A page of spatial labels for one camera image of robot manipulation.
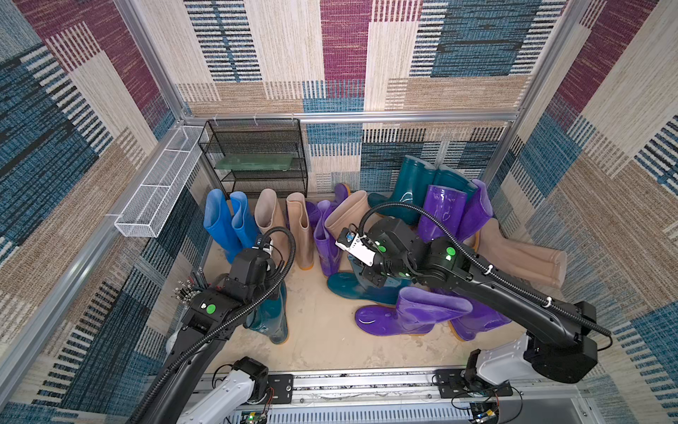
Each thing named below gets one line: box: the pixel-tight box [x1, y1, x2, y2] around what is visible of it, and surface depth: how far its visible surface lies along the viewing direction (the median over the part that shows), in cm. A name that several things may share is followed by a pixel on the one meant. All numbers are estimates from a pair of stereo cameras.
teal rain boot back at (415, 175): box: [367, 155, 437, 226], surface depth 101 cm
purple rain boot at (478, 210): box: [455, 179, 494, 243], surface depth 88 cm
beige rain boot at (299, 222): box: [286, 192, 315, 272], surface depth 85 cm
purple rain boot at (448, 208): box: [418, 184, 468, 243], surface depth 94 cm
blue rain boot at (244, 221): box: [229, 190, 262, 250], surface depth 81 cm
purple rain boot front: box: [355, 286, 474, 336], surface depth 73 cm
